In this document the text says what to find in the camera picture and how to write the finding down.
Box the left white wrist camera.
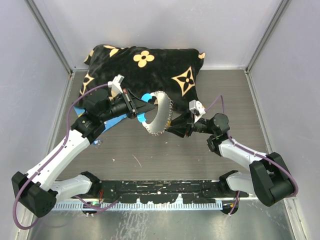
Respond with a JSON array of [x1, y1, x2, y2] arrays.
[[107, 74, 125, 95]]

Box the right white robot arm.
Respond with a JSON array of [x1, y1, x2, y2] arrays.
[[167, 111, 298, 207]]

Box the blue cartoon cloth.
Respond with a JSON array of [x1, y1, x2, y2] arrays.
[[73, 107, 127, 134]]

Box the white slotted cable duct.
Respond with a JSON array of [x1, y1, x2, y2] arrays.
[[52, 197, 223, 211]]

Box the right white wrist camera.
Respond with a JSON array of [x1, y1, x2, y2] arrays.
[[189, 99, 206, 123]]

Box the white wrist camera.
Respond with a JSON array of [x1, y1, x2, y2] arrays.
[[107, 74, 125, 95], [189, 99, 206, 123]]

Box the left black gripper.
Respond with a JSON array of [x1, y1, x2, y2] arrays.
[[99, 88, 155, 122]]

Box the black floral plush pillow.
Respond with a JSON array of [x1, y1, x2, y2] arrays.
[[79, 44, 206, 113]]

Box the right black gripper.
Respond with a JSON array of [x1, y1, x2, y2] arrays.
[[165, 108, 216, 138]]

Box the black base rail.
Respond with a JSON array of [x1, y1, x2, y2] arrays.
[[79, 180, 237, 204]]

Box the loose blue tagged key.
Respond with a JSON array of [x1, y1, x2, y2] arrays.
[[92, 139, 103, 145]]

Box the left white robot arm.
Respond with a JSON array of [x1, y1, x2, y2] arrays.
[[11, 86, 155, 218]]

